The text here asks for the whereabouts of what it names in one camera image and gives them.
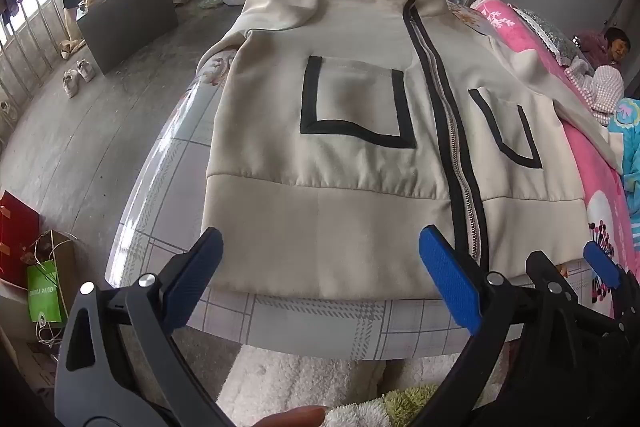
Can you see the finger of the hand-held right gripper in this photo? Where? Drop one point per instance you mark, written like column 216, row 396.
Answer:
column 602, row 262
column 542, row 267

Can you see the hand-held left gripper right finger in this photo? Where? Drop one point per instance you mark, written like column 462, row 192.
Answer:
column 450, row 279

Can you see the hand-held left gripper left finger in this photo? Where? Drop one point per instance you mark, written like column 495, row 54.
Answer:
column 197, row 267

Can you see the beige zip jacket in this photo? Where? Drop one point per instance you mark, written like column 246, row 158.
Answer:
column 350, row 157

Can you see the person's left hand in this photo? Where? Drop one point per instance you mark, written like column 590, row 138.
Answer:
column 295, row 417

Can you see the table with checked plastic cover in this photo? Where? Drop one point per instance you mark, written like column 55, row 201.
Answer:
column 165, row 207

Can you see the pink floral blanket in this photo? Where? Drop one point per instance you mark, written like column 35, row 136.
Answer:
column 600, row 182

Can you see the white and green fleece robe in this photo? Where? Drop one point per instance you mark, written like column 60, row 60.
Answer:
column 280, row 377

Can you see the green paper bag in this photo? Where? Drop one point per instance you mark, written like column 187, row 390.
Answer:
column 45, row 292

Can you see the red paper bag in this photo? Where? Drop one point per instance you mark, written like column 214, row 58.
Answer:
column 17, row 237

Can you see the purple cloth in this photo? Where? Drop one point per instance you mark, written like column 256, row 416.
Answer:
column 592, row 47

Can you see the white shoe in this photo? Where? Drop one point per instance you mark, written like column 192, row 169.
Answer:
column 86, row 71
column 71, row 84

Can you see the grey lace-edged pillow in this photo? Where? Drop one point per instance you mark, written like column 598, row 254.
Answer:
column 547, row 34

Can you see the dark grey cabinet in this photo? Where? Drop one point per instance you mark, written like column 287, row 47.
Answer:
column 130, row 27

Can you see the pair of beige slippers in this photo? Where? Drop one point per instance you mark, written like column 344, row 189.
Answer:
column 70, row 49

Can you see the metal window railing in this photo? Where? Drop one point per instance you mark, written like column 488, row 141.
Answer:
column 45, row 7

